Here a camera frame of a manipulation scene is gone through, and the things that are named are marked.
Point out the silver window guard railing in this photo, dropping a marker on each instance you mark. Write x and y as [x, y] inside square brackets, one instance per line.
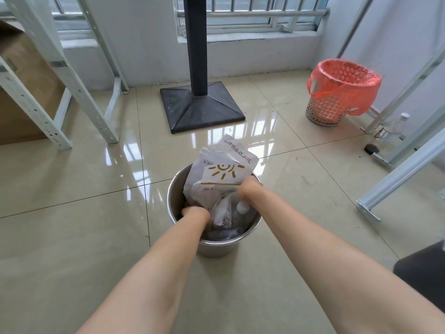
[253, 14]

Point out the white metal rack frame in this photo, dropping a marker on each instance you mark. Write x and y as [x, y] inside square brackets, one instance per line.
[403, 97]

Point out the black stand with square base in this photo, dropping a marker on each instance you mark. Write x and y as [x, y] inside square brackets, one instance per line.
[200, 100]

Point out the person's right hand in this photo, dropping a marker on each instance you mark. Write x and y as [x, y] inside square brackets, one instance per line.
[249, 188]

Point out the clear plastic bag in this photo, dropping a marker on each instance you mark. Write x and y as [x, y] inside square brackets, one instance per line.
[222, 212]

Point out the black seat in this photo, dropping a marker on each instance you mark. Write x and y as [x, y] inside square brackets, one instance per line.
[422, 271]

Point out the person's left hand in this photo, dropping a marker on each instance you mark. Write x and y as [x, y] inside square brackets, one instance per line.
[196, 215]

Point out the white sun-print plastic bag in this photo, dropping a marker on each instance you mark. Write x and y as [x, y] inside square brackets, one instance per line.
[222, 170]

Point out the white metal beam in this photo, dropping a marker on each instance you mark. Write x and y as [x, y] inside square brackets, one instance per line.
[399, 173]

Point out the small white bottle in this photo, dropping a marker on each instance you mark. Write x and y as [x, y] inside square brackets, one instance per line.
[242, 207]

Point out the grey plastic bag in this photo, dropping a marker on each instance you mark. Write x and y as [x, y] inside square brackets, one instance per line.
[222, 235]

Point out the white metal shelf rack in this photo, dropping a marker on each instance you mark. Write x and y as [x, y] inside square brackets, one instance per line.
[83, 97]

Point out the stainless steel bucket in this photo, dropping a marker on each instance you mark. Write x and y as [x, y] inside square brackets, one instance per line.
[213, 247]

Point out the person's right forearm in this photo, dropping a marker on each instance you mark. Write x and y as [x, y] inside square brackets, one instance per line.
[323, 253]

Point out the person's left forearm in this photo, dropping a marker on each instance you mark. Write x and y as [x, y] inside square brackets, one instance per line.
[156, 274]

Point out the white mesh wastebasket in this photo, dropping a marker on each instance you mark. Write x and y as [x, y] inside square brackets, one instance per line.
[325, 113]

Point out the clear plastic water bottle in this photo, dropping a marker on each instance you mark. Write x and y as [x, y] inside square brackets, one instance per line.
[392, 130]

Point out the brown cardboard box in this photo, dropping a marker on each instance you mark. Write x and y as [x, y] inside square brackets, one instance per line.
[21, 86]

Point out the red plastic bin liner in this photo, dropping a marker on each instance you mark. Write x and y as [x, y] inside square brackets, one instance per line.
[361, 88]

